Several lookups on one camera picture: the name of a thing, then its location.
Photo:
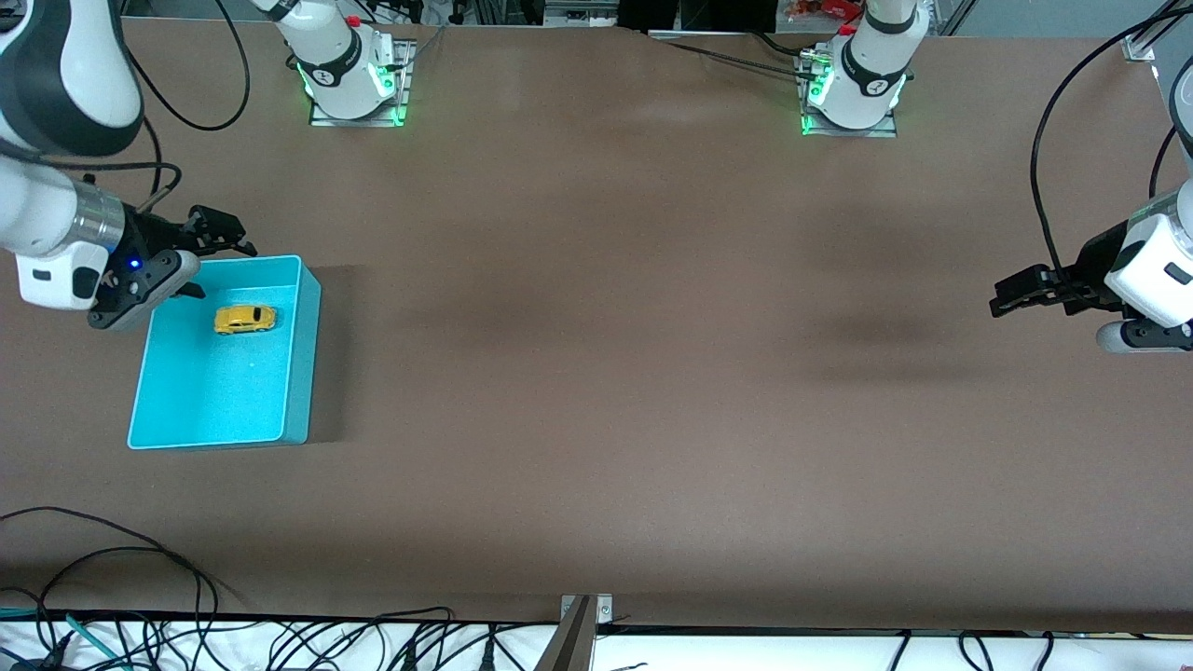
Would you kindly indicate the aluminium frame rail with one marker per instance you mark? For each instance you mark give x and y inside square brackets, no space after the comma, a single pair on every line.
[606,11]

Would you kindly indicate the small silver corner bracket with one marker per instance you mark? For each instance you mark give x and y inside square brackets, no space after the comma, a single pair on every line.
[1142,47]

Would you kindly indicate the small metal table bracket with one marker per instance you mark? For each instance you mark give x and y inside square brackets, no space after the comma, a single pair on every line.
[604,610]

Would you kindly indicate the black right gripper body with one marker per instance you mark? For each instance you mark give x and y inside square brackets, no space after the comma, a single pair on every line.
[149,234]

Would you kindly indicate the turquoise plastic bin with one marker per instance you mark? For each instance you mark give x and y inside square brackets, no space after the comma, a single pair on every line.
[224,391]

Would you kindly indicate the yellow beetle toy car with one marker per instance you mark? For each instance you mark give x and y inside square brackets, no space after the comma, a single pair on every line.
[244,321]

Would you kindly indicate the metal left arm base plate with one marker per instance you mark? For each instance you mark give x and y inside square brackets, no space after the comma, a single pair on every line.
[881,129]

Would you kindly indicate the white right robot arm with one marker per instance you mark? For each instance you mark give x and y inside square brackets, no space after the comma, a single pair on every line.
[331,56]

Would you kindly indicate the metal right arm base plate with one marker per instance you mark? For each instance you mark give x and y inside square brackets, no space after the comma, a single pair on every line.
[403,79]

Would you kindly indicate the red orange object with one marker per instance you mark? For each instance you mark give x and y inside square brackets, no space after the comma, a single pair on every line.
[820,9]

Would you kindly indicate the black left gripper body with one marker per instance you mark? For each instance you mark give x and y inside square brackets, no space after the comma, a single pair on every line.
[1092,264]

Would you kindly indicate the grey metal beam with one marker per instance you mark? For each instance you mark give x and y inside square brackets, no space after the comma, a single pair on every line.
[570,645]

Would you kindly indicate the aluminium frame post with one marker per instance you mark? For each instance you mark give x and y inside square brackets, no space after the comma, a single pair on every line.
[953,14]

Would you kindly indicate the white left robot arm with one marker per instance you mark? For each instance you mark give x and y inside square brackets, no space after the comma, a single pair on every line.
[862,84]

